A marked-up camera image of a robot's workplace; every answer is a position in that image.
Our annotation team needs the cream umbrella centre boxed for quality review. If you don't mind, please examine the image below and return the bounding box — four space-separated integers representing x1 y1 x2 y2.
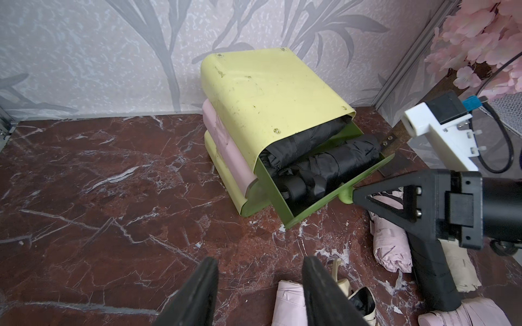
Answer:
331 258 378 326

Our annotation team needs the cream umbrella right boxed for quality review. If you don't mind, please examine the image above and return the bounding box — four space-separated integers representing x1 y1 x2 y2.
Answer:
440 240 482 293

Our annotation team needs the pink umbrella front right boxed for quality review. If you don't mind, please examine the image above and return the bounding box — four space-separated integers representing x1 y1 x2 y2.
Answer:
418 297 511 326

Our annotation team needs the cream umbrella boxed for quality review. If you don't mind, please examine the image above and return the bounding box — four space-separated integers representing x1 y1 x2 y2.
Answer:
440 240 482 293
331 258 378 326

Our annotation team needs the black umbrella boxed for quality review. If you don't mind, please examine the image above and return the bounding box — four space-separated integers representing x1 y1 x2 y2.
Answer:
273 135 381 206
259 115 352 176

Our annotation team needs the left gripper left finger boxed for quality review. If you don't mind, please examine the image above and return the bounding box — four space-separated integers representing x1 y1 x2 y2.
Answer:
153 257 219 326

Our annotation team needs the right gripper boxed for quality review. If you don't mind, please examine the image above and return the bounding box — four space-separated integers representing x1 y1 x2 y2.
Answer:
353 170 521 312

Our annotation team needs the green top drawer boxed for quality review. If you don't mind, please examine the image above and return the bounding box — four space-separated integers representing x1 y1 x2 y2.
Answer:
254 122 394 229

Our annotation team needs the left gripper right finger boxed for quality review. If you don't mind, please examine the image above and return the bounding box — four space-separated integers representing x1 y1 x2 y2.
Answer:
302 256 367 326

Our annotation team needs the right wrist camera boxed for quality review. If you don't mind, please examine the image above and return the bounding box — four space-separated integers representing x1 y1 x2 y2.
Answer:
401 91 482 172

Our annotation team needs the pink cherry blossom tree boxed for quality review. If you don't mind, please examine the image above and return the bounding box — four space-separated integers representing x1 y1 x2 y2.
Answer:
381 0 522 158

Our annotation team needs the green drawer cabinet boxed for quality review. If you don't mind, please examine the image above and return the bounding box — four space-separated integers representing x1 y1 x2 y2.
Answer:
199 48 396 230

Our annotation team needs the pink umbrella left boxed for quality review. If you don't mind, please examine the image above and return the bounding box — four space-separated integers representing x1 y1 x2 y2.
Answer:
272 281 308 326

